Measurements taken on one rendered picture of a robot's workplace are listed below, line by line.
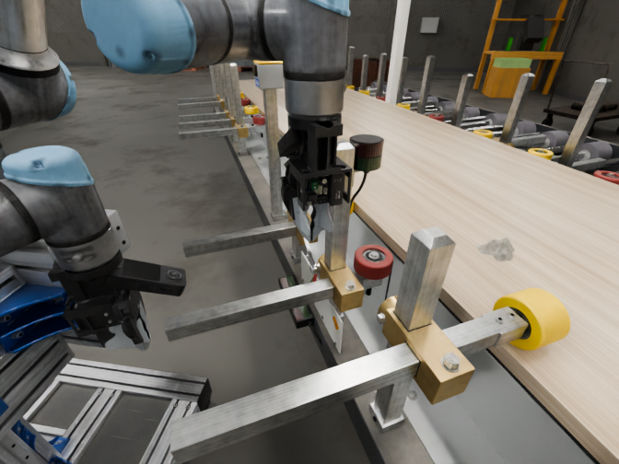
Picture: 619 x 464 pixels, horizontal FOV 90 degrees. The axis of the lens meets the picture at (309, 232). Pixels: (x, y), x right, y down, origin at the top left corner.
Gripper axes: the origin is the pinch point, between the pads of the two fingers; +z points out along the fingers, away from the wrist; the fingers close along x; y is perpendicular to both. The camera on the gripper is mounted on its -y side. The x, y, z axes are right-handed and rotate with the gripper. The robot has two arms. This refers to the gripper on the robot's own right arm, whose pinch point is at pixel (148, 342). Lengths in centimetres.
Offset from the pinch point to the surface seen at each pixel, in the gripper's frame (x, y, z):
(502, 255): 10, -69, -8
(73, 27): -1574, 342, -43
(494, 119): -102, -187, 0
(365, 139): -3, -42, -31
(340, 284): 2.2, -36.7, -4.3
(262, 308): 1.6, -20.7, -2.5
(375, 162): -1, -43, -28
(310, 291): 1.1, -30.8, -3.3
